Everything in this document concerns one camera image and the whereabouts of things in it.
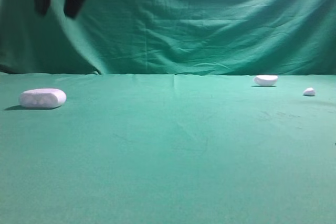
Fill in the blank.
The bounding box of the white earphone case base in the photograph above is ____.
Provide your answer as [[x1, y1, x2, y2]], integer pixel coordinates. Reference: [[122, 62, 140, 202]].
[[19, 88, 67, 109]]

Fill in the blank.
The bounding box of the white earphone case lid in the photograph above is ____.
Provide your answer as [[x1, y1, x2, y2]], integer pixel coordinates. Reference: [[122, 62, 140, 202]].
[[254, 75, 278, 87]]

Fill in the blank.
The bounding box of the green backdrop cloth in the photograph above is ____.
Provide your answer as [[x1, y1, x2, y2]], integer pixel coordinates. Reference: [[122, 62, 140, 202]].
[[1, 0, 335, 76]]

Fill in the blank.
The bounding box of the green table cloth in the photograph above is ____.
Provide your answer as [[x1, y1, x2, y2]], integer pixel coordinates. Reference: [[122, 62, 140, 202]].
[[1, 74, 335, 223]]

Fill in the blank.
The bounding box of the small white earbud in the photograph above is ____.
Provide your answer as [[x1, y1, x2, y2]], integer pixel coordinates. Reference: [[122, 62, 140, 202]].
[[303, 87, 316, 97]]

